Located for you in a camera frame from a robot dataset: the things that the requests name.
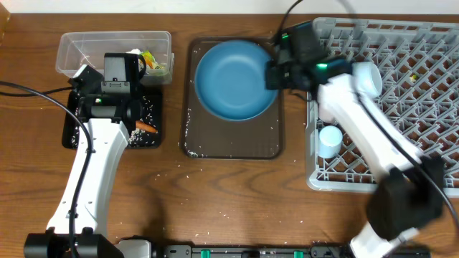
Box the orange carrot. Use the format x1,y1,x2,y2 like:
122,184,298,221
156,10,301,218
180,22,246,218
136,120,158,133

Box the yellow green snack wrapper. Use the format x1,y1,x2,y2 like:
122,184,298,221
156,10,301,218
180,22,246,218
138,51,167,76

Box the clear plastic waste bin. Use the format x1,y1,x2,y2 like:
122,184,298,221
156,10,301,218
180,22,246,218
55,31,174,86

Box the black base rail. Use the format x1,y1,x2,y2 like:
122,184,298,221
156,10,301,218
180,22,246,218
118,236,431,258

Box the dark blue plate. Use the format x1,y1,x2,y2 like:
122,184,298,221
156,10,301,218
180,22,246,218
194,40,278,121

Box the light blue bowl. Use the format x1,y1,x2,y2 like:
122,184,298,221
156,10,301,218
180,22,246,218
353,62,382,99

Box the black food waste tray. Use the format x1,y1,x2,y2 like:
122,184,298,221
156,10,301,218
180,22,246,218
61,90,163,150

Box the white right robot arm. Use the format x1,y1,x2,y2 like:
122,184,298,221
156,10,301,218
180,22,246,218
265,57,451,257

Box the white tissue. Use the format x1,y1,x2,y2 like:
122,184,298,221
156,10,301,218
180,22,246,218
127,49,142,55

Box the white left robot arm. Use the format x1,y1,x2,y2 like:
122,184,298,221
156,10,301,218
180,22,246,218
24,61,154,257

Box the grey dishwasher rack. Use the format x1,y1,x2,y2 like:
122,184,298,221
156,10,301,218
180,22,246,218
306,17,458,198

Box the light blue plastic cup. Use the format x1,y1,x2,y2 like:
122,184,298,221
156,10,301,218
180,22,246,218
318,125,343,158

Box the dark brown serving tray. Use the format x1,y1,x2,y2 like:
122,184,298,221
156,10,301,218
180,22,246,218
180,37,283,160

